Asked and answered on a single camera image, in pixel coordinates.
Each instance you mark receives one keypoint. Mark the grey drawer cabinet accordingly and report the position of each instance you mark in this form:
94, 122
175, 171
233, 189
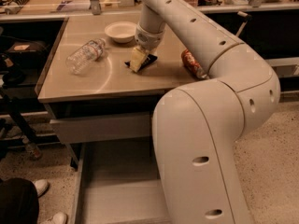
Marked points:
108, 87

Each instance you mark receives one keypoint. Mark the clear plastic water bottle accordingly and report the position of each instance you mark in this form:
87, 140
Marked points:
81, 59

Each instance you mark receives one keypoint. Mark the white bowl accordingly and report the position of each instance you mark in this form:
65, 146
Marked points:
121, 31

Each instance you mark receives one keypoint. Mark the person's dark trouser leg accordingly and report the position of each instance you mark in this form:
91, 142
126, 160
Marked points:
18, 202

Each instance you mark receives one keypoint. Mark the white sneaker lower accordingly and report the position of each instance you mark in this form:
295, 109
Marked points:
58, 218

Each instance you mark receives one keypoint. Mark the grey top drawer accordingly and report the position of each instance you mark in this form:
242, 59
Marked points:
102, 128

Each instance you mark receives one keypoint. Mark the orange soda can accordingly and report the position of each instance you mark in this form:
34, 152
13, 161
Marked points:
193, 66

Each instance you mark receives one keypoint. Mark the black rxbar chocolate bar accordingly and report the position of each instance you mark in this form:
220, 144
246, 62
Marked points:
150, 59

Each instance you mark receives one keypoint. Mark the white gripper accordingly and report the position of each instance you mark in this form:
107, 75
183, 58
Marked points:
148, 40

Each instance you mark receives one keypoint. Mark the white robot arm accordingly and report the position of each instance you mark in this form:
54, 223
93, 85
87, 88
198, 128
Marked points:
194, 126

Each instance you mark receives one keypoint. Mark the black tripod stand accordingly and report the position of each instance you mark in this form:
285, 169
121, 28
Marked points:
30, 136

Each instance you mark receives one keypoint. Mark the open grey middle drawer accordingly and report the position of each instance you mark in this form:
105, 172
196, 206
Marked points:
118, 183

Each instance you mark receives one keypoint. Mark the black bag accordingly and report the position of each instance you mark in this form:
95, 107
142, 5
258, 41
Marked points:
28, 54

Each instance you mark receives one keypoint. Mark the white stick with black handle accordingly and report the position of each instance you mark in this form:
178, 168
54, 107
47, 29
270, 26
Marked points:
246, 18

